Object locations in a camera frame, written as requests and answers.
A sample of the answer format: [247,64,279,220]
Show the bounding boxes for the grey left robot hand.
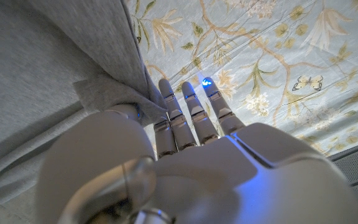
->
[35,77,358,224]

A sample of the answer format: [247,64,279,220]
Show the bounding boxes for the grey shorts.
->
[0,0,169,218]

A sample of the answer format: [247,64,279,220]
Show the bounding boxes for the floral printed backdrop cloth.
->
[124,0,358,156]

